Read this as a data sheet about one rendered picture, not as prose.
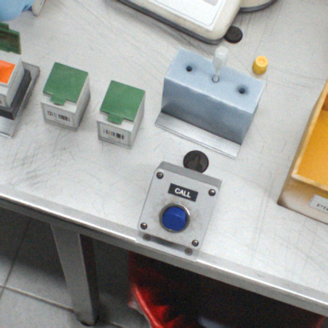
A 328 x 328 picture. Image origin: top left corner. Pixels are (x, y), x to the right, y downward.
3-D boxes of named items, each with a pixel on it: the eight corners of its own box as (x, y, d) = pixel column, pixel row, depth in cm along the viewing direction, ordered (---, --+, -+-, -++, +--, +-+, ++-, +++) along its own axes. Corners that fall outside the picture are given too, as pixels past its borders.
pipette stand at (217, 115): (154, 125, 99) (157, 88, 90) (178, 75, 101) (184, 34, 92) (234, 159, 98) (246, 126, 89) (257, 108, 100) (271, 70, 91)
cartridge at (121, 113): (97, 139, 98) (95, 116, 92) (111, 103, 100) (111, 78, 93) (131, 150, 98) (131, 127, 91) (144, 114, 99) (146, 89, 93)
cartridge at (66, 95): (43, 122, 98) (38, 97, 92) (58, 86, 100) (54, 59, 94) (77, 132, 98) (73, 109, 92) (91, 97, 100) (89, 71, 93)
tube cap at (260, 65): (250, 72, 102) (252, 65, 100) (254, 60, 102) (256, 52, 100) (264, 77, 102) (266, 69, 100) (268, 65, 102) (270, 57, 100)
